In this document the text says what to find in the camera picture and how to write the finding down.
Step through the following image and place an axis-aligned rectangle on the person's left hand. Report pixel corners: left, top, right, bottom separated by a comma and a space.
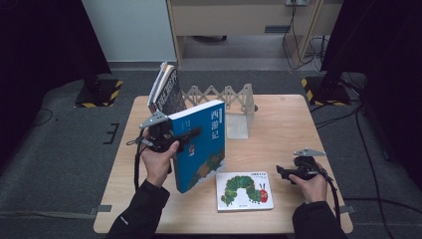
140, 128, 180, 189

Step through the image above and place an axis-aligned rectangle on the left hand-held gripper cable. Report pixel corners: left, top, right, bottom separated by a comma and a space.
125, 135, 151, 192

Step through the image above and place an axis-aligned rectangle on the light wooden desk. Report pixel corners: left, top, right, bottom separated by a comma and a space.
165, 0, 344, 68

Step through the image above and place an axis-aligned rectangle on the white cabinet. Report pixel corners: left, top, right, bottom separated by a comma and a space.
81, 0, 178, 64

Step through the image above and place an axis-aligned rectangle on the dark illustrated magazine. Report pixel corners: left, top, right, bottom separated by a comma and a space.
154, 65, 189, 118

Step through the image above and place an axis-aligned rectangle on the striped black stand base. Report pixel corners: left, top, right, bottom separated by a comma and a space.
74, 78, 124, 109
301, 76, 352, 108

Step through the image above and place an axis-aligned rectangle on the white cable bundle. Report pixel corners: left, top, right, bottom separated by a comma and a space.
308, 36, 330, 73

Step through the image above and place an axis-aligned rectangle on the person's right hand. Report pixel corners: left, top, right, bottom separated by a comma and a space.
288, 162, 329, 204

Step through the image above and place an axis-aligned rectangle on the white caterpillar board book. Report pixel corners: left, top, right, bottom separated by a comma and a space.
215, 170, 276, 214

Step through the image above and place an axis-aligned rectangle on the thick blue book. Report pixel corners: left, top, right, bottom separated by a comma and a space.
167, 99, 227, 195

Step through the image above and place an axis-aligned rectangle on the black hanging cable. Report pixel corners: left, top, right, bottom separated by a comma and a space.
282, 0, 320, 71

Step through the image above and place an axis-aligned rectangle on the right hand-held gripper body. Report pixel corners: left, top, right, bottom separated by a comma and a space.
291, 147, 328, 182

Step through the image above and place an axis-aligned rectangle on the black curtain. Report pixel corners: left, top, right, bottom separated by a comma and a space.
0, 0, 112, 170
320, 0, 422, 182

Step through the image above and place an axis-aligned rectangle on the grey portrait magazine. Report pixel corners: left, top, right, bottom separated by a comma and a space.
146, 61, 171, 115

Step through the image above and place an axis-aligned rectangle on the thin black floor cable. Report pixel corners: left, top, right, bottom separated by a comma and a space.
33, 108, 55, 127

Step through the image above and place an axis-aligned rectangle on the grey tape strip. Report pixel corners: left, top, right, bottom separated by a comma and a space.
89, 204, 112, 216
334, 204, 356, 215

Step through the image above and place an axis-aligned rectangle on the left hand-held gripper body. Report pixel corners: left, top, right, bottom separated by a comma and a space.
138, 110, 183, 176

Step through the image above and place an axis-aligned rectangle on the expandable grey metal book rack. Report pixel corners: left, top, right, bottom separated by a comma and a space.
180, 83, 259, 140

